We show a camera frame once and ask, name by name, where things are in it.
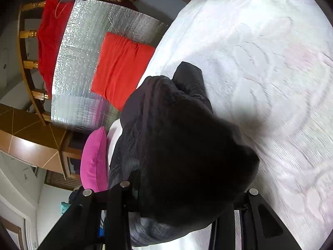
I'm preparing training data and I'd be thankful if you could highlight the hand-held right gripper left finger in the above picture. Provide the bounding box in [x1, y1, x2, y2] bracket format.
[38, 173, 142, 250]

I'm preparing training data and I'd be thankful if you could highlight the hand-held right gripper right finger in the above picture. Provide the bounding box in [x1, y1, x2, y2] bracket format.
[208, 187, 303, 250]

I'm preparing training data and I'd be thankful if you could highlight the black garment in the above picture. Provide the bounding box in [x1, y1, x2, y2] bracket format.
[108, 61, 261, 248]

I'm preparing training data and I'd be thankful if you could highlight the folded orange-red cloth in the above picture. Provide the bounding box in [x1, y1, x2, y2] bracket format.
[91, 32, 156, 112]

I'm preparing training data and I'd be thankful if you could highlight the red cloth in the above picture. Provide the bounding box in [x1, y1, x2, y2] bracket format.
[37, 0, 76, 97]

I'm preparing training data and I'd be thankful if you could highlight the white fluffy blanket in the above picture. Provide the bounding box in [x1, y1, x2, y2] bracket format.
[105, 0, 333, 250]

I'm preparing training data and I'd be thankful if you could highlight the pink pillow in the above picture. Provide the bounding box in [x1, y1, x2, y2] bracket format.
[80, 126, 109, 192]

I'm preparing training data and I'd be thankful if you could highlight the silver foil mat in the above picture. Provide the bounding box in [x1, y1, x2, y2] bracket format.
[51, 0, 169, 131]

